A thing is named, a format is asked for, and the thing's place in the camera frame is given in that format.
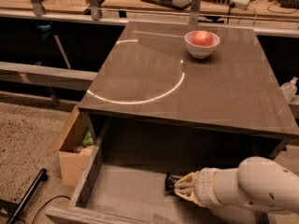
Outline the black floor cable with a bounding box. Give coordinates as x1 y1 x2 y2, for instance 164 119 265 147
31 195 72 224

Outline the clear plastic bottle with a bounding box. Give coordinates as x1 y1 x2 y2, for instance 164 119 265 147
280 77 298 102

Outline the right metal bracket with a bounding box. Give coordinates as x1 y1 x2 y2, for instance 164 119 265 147
189 0 202 26

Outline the grey cabinet with counter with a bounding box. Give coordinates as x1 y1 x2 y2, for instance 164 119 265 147
78 21 299 173

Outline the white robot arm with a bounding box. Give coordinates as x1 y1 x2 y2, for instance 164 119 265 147
174 157 299 215

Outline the black rxbar chocolate wrapper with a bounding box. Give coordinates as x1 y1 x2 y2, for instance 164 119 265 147
164 172 179 192

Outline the metal bracket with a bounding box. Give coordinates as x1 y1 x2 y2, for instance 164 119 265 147
30 0 46 17
89 0 102 21
189 0 202 26

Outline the white rounded gripper body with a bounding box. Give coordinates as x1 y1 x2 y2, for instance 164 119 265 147
193 168 220 208

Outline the red apple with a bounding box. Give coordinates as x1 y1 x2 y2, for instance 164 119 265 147
192 31 213 47

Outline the open grey top drawer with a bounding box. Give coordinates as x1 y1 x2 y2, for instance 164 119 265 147
46 119 277 224

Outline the grey metal rail beam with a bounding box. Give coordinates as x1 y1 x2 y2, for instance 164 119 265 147
0 62 97 91

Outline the brown cardboard box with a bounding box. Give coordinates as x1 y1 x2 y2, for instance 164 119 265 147
48 106 93 187

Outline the middle metal bracket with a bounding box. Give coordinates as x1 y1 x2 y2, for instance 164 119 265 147
89 0 102 21

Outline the green item in box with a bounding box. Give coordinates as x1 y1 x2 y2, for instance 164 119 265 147
82 132 94 147

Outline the left metal bracket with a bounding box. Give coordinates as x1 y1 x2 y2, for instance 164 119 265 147
30 0 46 17

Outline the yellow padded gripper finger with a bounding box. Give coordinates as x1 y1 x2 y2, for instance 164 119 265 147
175 188 199 204
175 172 198 189

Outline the white ceramic bowl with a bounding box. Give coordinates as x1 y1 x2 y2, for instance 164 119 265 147
184 31 220 59

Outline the black tube on floor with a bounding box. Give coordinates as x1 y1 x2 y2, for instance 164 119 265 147
6 168 48 224

